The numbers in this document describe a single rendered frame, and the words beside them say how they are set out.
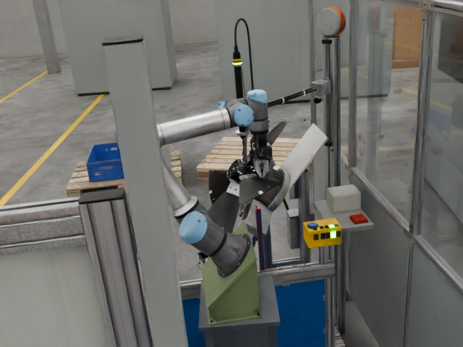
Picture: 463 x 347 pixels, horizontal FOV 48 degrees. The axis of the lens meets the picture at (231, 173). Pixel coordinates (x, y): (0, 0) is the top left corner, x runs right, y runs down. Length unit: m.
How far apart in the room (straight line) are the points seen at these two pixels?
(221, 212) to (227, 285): 0.85
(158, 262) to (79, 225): 0.12
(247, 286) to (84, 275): 1.22
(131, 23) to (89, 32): 0.76
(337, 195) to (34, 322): 2.35
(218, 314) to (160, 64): 8.06
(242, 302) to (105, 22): 8.25
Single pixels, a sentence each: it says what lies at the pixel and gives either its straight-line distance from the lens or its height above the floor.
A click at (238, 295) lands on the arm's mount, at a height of 1.12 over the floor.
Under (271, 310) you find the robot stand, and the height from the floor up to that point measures 1.00.
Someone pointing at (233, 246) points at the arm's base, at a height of 1.28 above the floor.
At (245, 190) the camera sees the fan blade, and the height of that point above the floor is 1.20.
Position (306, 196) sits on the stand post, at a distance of 2.94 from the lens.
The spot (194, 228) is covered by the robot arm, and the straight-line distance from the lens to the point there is 1.91.
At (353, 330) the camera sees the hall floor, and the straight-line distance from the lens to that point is 3.57.
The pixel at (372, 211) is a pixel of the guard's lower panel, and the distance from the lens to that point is 3.05.
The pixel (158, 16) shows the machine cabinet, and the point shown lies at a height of 1.32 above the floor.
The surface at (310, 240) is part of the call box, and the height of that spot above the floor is 1.03.
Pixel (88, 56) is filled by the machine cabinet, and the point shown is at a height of 0.73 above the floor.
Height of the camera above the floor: 2.29
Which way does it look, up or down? 23 degrees down
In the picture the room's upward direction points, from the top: 5 degrees counter-clockwise
